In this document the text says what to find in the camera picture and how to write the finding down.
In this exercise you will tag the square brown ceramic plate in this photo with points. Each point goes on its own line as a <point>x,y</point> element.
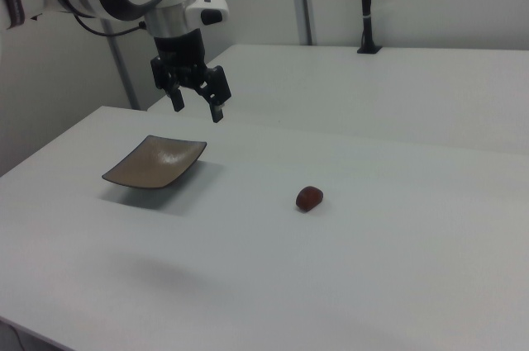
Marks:
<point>155,163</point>

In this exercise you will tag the small round brown food item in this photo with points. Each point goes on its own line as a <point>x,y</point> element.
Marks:
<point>309,198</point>

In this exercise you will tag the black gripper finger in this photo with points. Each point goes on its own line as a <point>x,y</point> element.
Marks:
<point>162,76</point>
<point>218,91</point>

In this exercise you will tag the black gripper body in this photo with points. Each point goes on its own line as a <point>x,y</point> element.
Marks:
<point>179,58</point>

